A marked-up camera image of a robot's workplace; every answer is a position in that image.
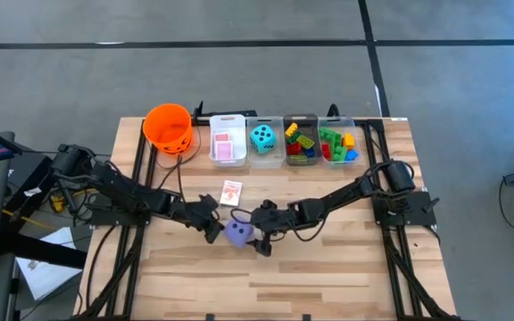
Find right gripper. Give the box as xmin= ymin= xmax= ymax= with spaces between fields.
xmin=246 ymin=199 xmax=301 ymax=259

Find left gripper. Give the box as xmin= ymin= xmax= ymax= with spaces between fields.
xmin=170 ymin=193 xmax=225 ymax=244

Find purple foam die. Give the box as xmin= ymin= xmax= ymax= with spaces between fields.
xmin=223 ymin=218 xmax=254 ymax=250

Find clear-wrapped playing card deck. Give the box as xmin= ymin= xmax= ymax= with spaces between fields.
xmin=219 ymin=179 xmax=245 ymax=208

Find pink playing card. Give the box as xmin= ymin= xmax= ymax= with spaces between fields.
xmin=214 ymin=140 xmax=234 ymax=161

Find teal foam die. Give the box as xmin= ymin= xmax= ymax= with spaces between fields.
xmin=249 ymin=124 xmax=278 ymax=156

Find white plastic bin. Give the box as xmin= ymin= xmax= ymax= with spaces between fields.
xmin=209 ymin=113 xmax=248 ymax=168

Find orange pumpkin bucket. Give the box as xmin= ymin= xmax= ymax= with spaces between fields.
xmin=142 ymin=103 xmax=195 ymax=156

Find clear plastic bin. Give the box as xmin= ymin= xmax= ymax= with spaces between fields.
xmin=245 ymin=116 xmax=286 ymax=169
xmin=317 ymin=116 xmax=361 ymax=169

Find grey plastic bin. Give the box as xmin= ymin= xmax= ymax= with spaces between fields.
xmin=282 ymin=112 xmax=321 ymax=167

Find white paper sheets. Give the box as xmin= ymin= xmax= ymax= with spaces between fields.
xmin=14 ymin=226 xmax=79 ymax=301

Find black equipment stand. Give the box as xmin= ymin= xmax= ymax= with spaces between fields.
xmin=0 ymin=153 xmax=89 ymax=268

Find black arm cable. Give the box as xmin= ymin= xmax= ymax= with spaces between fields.
xmin=156 ymin=153 xmax=187 ymax=207
xmin=228 ymin=207 xmax=329 ymax=243

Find yellow cable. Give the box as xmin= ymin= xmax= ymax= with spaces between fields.
xmin=1 ymin=189 xmax=104 ymax=229

